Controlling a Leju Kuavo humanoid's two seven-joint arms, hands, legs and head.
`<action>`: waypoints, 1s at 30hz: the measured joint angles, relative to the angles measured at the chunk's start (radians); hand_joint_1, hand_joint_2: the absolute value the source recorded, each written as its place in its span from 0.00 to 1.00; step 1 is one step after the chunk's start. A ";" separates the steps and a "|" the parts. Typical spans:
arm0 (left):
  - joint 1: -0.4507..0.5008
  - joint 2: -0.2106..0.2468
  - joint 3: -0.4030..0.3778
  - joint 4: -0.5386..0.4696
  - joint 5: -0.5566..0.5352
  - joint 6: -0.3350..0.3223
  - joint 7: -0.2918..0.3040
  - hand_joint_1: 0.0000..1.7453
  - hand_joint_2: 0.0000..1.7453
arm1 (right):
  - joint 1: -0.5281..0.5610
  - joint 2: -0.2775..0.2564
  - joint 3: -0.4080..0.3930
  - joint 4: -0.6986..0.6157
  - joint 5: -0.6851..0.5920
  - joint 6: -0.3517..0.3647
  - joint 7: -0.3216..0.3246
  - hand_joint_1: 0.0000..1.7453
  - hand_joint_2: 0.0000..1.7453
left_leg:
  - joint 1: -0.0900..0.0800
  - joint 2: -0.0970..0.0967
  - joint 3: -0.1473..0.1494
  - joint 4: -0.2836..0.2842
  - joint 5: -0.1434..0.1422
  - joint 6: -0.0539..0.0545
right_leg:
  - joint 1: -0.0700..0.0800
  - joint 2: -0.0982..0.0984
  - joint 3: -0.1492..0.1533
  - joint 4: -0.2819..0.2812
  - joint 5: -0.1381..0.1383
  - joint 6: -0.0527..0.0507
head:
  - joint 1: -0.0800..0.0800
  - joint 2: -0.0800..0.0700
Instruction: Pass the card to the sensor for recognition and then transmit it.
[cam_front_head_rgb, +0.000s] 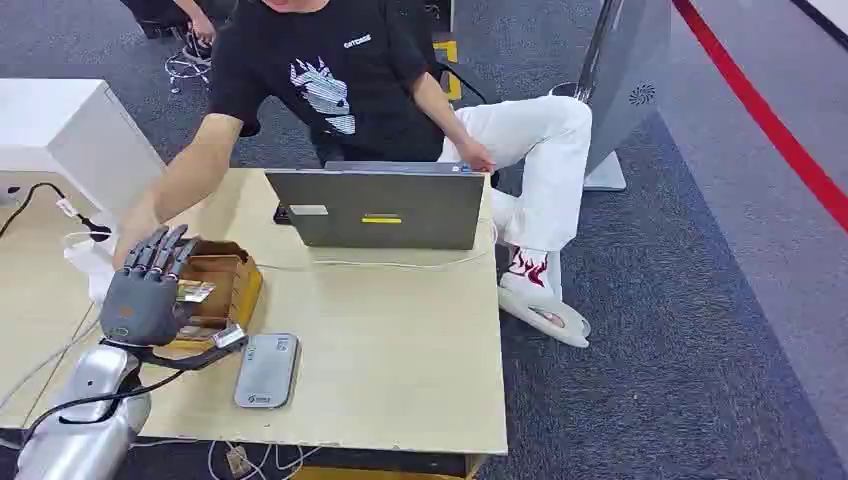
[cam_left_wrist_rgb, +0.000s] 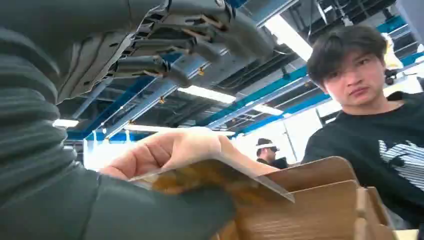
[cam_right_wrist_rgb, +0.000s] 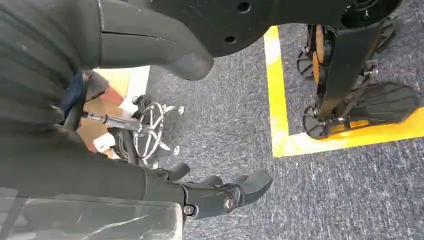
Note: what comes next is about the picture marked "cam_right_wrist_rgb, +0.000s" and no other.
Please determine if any clear plastic cover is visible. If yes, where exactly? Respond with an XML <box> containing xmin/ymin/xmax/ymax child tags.
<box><xmin>0</xmin><ymin>187</ymin><xmax>184</xmax><ymax>240</ymax></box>

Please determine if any robot's black right leg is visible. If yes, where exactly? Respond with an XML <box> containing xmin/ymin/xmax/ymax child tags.
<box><xmin>127</xmin><ymin>0</ymin><xmax>421</xmax><ymax>141</ymax></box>

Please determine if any ribbed grey right arm sleeve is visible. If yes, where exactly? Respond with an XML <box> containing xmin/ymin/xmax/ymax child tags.
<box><xmin>0</xmin><ymin>0</ymin><xmax>102</xmax><ymax>135</ymax></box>

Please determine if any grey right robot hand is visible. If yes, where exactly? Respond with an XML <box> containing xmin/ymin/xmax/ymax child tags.
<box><xmin>0</xmin><ymin>0</ymin><xmax>274</xmax><ymax>221</ymax></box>

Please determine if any yellow floor tape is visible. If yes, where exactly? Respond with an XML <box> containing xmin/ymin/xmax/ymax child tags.
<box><xmin>263</xmin><ymin>25</ymin><xmax>424</xmax><ymax>159</ymax></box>

